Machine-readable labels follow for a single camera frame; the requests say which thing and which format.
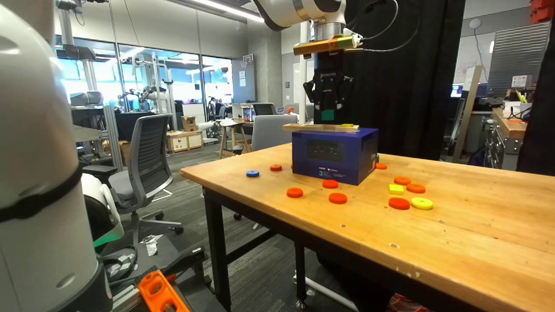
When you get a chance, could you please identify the light wooden desk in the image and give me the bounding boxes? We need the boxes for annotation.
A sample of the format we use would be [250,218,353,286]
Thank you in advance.
[216,118,257,159]

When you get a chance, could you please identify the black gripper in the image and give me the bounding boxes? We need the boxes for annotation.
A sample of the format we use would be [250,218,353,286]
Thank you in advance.
[302,54,356,125]

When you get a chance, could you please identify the cluttered wooden workbench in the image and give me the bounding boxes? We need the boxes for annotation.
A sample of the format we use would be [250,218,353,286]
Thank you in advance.
[491,106,531,170]

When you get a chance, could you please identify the small white bottle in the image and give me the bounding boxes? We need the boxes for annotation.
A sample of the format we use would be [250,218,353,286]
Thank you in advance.
[144,232,162,258]

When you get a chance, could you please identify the black table frame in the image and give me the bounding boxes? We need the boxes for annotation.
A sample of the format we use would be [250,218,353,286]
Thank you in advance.
[202,187,361,312]

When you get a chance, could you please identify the grey lab bench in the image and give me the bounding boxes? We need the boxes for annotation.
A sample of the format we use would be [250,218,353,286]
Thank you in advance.
[68,102,127,170]

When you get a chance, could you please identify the blue box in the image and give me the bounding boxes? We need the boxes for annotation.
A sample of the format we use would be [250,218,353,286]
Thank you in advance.
[290,127,382,187]

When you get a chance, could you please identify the yellow disc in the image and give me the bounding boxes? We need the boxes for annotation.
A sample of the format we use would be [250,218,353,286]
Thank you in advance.
[410,196,436,211]

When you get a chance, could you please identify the red cloth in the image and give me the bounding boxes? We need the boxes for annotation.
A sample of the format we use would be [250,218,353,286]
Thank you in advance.
[530,0,555,26]

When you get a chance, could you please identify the wooden board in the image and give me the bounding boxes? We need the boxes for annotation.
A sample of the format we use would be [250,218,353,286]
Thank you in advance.
[281,121,361,135]

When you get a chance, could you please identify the red floor item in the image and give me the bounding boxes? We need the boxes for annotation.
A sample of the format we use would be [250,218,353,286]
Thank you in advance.
[387,293,431,312]

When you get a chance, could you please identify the orange spirit level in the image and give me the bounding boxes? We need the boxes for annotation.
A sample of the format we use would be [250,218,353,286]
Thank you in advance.
[138,269,191,312]

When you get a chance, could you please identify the low wooden cabinet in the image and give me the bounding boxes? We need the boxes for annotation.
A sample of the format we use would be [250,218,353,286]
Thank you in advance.
[165,128,205,154]

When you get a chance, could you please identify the black arm strap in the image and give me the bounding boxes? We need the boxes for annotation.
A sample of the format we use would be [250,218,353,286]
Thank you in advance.
[0,163,84,224]

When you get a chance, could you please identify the black curtain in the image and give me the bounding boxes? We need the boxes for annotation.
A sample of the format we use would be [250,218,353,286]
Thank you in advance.
[340,0,467,161]

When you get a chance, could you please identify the white floor pipe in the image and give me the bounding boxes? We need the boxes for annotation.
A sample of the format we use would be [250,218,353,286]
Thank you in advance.
[294,272,361,312]

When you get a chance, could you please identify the ceiling light strip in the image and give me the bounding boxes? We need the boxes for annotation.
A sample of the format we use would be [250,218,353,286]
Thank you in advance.
[190,0,268,24]

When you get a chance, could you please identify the grey mesh office chair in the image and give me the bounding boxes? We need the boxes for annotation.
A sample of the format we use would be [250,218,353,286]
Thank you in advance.
[106,111,186,239]

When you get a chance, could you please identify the leaning wooden plank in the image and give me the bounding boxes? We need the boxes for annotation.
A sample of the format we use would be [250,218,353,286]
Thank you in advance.
[451,64,486,163]

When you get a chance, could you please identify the grey wall board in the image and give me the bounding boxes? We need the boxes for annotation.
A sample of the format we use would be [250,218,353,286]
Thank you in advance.
[231,54,257,106]

